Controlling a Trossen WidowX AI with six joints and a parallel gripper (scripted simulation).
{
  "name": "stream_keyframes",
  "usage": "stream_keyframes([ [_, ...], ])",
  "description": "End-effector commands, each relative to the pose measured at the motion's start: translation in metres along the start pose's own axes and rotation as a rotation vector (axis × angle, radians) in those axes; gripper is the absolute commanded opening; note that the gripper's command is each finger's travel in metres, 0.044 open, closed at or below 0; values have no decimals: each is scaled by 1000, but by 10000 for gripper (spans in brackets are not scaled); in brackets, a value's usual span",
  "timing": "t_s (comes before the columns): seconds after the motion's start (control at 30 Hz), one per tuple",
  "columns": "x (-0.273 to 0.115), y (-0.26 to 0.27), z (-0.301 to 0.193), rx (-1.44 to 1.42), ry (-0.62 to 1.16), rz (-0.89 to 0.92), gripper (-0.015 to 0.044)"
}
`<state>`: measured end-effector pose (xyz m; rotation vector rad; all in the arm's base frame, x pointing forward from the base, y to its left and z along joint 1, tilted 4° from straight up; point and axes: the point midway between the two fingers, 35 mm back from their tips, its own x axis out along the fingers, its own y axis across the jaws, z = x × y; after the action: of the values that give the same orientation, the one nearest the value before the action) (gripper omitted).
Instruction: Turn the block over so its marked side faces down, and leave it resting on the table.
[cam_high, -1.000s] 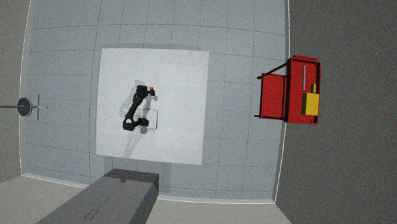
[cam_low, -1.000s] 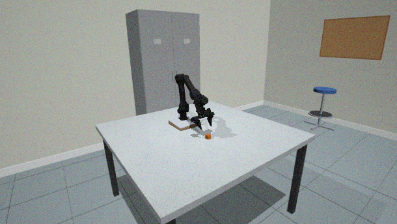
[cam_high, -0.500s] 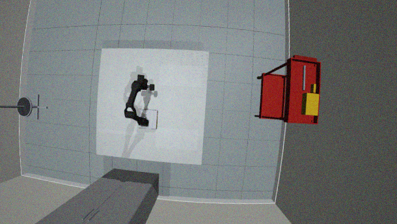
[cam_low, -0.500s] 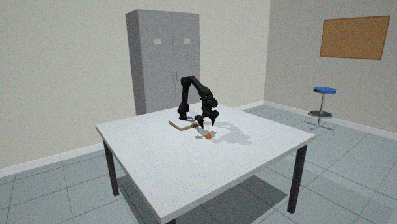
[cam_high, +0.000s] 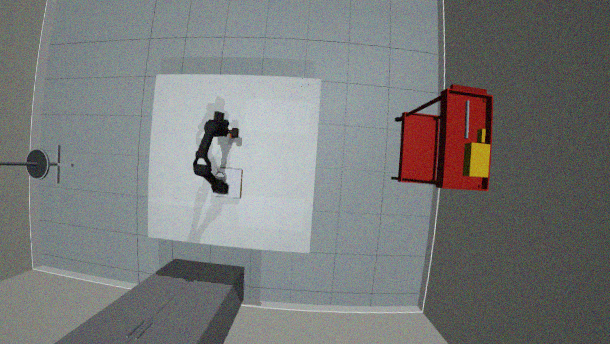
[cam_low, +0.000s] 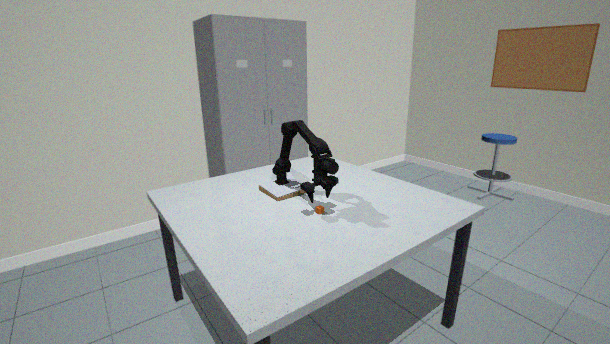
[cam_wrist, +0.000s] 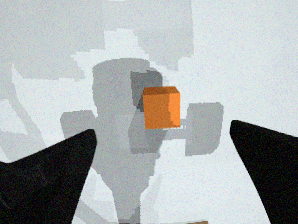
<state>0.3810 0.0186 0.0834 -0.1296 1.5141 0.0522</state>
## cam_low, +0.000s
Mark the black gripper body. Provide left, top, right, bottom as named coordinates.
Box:
left=300, top=170, right=339, bottom=192

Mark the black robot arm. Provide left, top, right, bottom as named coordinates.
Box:
left=272, top=120, right=339, bottom=190

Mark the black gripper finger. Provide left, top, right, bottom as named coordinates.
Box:
left=306, top=191, right=315, bottom=203
left=325, top=184, right=337, bottom=198

